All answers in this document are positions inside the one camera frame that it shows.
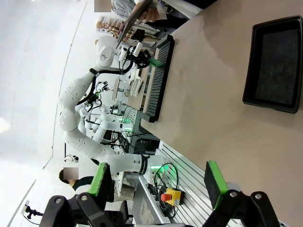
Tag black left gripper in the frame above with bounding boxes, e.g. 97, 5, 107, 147
129, 49, 164, 70

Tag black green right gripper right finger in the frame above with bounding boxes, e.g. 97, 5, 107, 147
204, 160, 281, 227

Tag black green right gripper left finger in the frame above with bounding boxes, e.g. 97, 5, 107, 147
40, 162, 115, 227

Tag grey board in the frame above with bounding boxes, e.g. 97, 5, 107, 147
115, 0, 155, 49

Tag black slotted PCB rack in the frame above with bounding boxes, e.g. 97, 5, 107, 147
143, 35, 176, 123

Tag person's hand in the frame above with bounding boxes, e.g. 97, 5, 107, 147
143, 6, 160, 24

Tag person in black shirt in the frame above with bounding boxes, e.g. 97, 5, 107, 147
58, 166, 116, 204

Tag yellow emergency stop box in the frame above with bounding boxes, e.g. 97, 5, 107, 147
160, 187, 185, 207

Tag person in plaid shirt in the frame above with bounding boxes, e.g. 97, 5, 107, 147
96, 16, 137, 41

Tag black empty tray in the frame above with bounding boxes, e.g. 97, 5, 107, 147
242, 15, 303, 114

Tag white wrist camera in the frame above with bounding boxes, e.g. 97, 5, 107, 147
133, 42, 144, 57

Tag white wire basket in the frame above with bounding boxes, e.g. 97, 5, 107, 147
129, 77, 144, 97

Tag black coiled cable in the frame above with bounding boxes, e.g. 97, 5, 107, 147
151, 161, 181, 218

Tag black camera on stand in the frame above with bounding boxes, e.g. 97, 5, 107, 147
23, 200, 45, 220

